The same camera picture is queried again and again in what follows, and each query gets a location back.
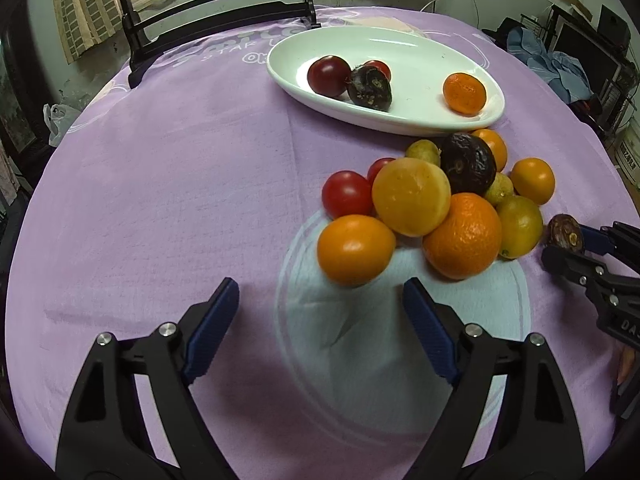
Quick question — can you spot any blue cloth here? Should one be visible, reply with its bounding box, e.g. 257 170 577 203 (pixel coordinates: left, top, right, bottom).
507 26 594 106

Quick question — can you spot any black garment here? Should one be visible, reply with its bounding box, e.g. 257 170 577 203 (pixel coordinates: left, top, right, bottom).
482 16 526 51

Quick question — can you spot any large dimpled orange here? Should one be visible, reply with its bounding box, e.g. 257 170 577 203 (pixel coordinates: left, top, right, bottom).
422 192 503 281

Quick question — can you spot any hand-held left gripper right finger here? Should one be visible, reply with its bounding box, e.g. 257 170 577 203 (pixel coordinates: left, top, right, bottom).
402 277 585 480

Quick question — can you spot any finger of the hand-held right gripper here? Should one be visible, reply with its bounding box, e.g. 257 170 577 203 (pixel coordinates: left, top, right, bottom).
541 244 640 349
579 221 640 277

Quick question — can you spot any large wrinkled passion fruit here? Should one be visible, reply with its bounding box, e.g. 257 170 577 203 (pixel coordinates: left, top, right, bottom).
439 132 497 197

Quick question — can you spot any small red tomato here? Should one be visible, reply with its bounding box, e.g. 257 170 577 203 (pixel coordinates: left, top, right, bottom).
363 59 392 82

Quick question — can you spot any red cherry tomato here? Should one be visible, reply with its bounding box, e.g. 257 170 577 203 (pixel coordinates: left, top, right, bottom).
321 170 374 220
367 157 397 184

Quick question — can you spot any smooth orange tomato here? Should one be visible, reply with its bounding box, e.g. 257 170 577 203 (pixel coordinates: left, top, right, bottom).
316 214 397 287
510 157 556 206

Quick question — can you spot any small green lime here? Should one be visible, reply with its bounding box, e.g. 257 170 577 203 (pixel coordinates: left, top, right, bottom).
483 172 515 207
404 139 442 167

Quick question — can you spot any white plastic bag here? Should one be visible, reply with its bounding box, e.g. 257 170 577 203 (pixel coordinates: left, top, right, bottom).
42 103 82 148

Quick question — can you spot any white oval plate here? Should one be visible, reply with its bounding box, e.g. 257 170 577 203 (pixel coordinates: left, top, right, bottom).
266 26 506 137

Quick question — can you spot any black monitor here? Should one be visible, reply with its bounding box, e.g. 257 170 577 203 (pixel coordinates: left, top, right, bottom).
550 19 626 106

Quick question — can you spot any purple printed tablecloth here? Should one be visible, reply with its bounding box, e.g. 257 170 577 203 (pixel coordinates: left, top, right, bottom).
5 5 638 480

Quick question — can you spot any person's right hand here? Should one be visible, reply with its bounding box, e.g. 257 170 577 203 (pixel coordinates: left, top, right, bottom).
616 346 638 386

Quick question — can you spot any dark red tomato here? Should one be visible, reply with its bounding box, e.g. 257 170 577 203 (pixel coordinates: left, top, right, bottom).
307 55 353 99

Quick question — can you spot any small brown passion fruit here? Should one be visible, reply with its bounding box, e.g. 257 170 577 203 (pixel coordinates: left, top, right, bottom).
547 213 585 255

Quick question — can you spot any yellow green lime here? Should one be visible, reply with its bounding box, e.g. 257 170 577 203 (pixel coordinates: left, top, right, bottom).
495 195 544 260

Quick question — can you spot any large yellow orange fruit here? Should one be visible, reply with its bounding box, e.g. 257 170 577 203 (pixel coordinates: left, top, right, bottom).
371 157 452 238

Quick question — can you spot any dark purple passion fruit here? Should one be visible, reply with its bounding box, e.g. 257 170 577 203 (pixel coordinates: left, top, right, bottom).
346 65 393 112

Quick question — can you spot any cardboard box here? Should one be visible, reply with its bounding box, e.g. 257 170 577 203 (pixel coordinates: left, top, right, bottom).
546 0 596 22

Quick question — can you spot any small orange mandarin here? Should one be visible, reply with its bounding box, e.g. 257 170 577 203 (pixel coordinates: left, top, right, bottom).
471 128 508 173
442 73 487 114

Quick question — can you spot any checked yellow curtain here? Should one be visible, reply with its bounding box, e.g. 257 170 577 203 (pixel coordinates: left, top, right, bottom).
50 0 126 52

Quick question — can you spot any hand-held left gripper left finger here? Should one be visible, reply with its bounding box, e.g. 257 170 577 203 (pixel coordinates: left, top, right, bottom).
55 276 240 480

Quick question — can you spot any black speaker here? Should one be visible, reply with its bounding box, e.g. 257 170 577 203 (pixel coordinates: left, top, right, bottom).
597 4 632 45

